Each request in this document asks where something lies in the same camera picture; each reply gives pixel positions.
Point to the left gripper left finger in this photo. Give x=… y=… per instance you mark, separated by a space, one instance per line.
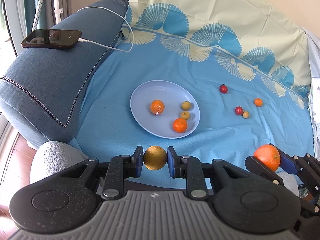
x=120 y=168

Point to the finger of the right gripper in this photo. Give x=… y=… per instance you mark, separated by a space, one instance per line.
x=287 y=163
x=255 y=166

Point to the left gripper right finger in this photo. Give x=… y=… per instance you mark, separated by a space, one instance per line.
x=190 y=169

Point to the yellow-brown longan fruit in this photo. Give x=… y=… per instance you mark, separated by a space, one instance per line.
x=155 y=158

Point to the orange tangerine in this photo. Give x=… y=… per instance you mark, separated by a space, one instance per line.
x=157 y=107
x=180 y=125
x=269 y=156
x=258 y=102

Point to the small yellow longan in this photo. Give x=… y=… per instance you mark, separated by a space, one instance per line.
x=245 y=114

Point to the red cherry tomato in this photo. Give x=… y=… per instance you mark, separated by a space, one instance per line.
x=223 y=89
x=239 y=110

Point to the yellow longan on plate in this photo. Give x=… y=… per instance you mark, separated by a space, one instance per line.
x=185 y=115
x=186 y=105

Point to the light blue plate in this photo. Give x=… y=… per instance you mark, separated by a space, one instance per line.
x=172 y=95

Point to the blue and cream patterned sheet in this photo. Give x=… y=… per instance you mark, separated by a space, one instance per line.
x=247 y=45

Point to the black smartphone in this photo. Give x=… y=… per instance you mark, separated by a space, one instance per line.
x=52 y=39

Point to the garment steamer stand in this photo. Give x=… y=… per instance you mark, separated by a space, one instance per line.
x=47 y=13

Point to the teal curtain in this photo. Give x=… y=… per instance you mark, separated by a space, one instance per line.
x=28 y=2

